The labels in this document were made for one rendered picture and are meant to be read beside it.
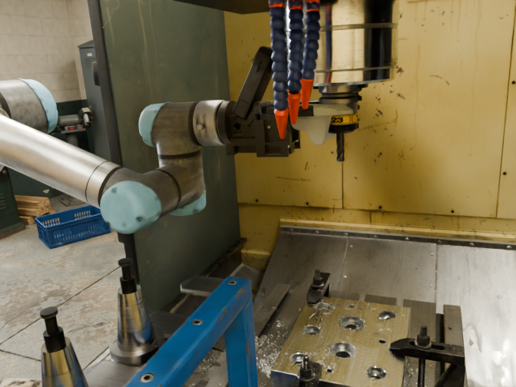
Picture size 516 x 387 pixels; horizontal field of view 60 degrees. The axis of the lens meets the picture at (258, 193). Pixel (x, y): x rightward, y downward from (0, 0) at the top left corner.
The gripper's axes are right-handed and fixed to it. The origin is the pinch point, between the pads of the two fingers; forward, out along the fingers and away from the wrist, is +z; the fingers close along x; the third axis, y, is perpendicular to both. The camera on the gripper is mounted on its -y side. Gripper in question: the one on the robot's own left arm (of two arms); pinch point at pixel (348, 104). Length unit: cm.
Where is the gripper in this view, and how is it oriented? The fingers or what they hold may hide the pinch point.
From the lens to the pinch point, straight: 69.0
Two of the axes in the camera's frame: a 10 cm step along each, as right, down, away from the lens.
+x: -3.6, 2.8, -8.9
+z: 9.3, 0.3, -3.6
